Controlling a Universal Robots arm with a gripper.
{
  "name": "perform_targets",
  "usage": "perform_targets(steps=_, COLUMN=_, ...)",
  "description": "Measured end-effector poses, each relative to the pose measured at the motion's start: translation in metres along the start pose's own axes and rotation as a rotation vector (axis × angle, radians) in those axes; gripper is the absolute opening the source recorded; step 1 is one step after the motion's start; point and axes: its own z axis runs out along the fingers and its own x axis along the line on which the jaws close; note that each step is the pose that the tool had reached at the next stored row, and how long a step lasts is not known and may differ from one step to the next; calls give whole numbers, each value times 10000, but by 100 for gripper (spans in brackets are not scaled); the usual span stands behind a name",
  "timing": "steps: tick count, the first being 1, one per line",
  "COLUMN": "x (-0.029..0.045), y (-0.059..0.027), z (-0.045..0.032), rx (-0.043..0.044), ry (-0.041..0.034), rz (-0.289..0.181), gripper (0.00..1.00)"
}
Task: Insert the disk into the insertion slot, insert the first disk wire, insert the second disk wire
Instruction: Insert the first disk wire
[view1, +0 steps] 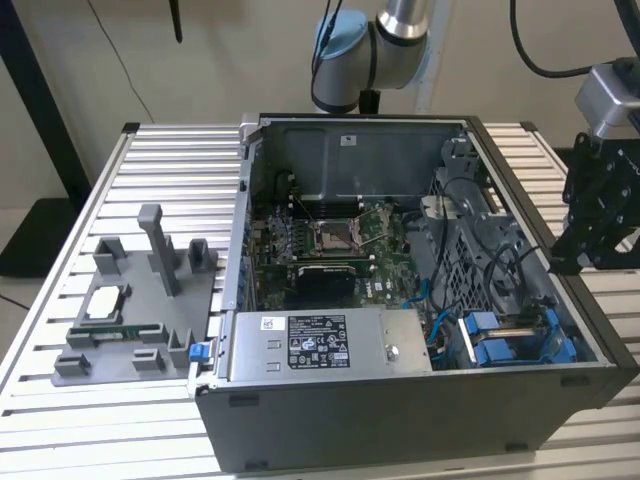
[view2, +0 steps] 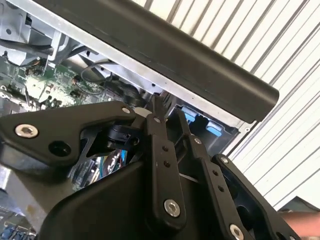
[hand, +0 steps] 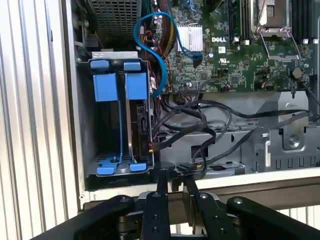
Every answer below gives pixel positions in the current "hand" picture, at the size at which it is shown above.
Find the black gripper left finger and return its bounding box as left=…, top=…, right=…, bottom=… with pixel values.
left=32, top=161, right=175, bottom=240

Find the silver chipset heatsink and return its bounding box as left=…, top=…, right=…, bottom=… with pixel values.
left=177, top=24, right=204, bottom=53

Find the green motherboard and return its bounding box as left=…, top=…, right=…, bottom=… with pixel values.
left=149, top=0, right=320, bottom=95

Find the black PC case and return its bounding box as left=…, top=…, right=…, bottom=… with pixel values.
left=61, top=0, right=320, bottom=214

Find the empty blue disk carrier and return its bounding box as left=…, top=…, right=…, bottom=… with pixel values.
left=90, top=59, right=124, bottom=176

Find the black disk power wire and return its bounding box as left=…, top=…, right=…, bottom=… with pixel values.
left=149, top=99, right=218, bottom=181

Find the grey disk bay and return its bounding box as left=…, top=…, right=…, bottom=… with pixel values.
left=76, top=51, right=156, bottom=185

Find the hard disk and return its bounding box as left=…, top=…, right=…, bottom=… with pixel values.
left=122, top=61, right=155, bottom=174

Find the silver power supply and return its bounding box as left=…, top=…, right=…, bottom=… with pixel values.
left=88, top=0, right=144, bottom=47

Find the grey metal drive cage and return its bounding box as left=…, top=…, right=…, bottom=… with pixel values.
left=156, top=91, right=320, bottom=176

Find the green RAM stick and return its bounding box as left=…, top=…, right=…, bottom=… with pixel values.
left=229, top=0, right=242, bottom=43

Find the coloured power wire bundle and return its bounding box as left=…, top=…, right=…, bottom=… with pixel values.
left=158, top=0, right=177, bottom=55

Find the CPU socket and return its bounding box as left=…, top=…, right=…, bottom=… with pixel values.
left=249, top=0, right=301, bottom=62

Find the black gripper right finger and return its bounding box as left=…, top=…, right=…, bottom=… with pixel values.
left=183, top=172, right=320, bottom=240

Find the blue data wire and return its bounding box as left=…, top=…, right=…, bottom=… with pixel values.
left=133, top=12, right=174, bottom=97
left=175, top=23, right=204, bottom=69

